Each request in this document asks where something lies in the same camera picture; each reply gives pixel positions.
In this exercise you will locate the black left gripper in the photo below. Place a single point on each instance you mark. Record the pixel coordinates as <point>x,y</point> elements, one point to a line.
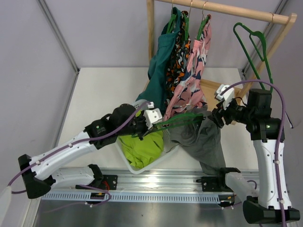
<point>145,128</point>

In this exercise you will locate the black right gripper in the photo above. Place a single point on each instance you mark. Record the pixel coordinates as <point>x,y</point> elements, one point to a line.
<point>218,113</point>

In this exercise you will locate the lime green shorts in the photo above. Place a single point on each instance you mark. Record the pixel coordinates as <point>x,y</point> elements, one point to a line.
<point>140,153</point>

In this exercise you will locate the green hanger of grey shorts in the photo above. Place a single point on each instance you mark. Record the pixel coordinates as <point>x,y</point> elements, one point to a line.
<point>175,121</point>

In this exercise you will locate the grey shorts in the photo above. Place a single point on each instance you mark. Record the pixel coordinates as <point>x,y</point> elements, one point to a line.
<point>202,141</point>

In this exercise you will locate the green hanger of lime shorts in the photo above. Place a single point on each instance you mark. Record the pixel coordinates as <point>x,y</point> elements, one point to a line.
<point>262,54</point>

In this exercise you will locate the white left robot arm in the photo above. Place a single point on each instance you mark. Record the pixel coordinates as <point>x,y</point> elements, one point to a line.
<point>42,173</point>

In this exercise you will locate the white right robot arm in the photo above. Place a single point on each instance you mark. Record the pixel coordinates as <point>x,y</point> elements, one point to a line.
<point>269,203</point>

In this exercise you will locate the teal shorts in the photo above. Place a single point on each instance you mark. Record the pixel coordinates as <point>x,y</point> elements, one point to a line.
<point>155,90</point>

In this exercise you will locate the pink patterned shorts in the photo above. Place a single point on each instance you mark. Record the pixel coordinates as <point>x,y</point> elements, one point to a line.
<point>188,93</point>

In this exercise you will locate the black orange patterned shorts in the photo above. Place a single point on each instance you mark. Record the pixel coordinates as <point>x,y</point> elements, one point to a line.
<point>177,64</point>

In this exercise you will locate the green hanger of pink shorts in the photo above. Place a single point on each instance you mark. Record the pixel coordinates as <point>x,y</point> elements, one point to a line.
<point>203,23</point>

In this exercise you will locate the green hanger of patterned shorts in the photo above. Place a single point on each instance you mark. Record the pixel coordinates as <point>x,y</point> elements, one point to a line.
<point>186,16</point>

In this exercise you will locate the green hanger of teal shorts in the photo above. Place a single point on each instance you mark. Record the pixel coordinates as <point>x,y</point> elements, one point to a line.
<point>172,20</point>

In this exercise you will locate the wooden clothes rack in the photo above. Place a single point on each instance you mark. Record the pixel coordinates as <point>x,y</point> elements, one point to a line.
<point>273,19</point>

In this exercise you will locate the white perforated plastic basket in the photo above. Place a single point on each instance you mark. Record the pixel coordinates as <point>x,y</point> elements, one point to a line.
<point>121,114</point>

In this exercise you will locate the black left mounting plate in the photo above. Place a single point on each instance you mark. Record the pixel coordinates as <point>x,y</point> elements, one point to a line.
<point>110,182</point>

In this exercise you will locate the black mounting plate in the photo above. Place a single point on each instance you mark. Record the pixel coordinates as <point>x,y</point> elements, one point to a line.
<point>213,184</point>
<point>110,182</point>

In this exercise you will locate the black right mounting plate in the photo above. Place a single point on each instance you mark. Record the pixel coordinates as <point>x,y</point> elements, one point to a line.
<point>213,184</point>

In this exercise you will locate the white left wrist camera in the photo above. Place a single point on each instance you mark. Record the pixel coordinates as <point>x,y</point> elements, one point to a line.
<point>152,115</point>

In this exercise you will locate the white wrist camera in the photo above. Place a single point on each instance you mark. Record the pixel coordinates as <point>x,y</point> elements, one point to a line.
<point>152,115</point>
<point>224,94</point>

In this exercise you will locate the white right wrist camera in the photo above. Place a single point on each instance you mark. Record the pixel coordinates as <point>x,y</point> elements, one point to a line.
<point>224,94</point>

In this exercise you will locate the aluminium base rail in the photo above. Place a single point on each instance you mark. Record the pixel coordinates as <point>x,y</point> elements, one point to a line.
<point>158,181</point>

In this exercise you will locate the grey slotted cable duct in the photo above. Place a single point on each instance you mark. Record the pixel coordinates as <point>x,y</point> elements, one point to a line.
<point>138,197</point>

